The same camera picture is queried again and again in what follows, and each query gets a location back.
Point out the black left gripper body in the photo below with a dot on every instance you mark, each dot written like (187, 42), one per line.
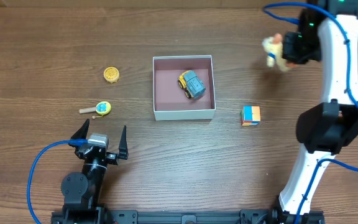
(105, 156)

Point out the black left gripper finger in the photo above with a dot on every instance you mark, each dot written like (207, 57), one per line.
(123, 148)
(82, 132)

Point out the white box pink interior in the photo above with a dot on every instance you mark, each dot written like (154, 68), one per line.
(169, 100)

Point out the colourful puzzle cube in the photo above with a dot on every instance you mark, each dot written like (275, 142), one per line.
(250, 116)

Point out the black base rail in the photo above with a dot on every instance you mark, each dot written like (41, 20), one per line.
(135, 217)

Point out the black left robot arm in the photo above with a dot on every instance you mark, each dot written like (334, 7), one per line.
(81, 190)

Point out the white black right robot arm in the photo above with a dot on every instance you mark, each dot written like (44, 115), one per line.
(327, 32)

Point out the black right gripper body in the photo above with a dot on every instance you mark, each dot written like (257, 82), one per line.
(289, 48)

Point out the yellow grey toy truck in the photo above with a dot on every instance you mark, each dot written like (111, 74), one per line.
(191, 84)

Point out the white plush duck toy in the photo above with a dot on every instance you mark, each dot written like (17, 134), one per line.
(273, 46)

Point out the yellow round toy disc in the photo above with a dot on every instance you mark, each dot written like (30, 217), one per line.
(111, 74)

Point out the yellow blue rattle drum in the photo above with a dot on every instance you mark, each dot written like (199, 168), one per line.
(102, 108)

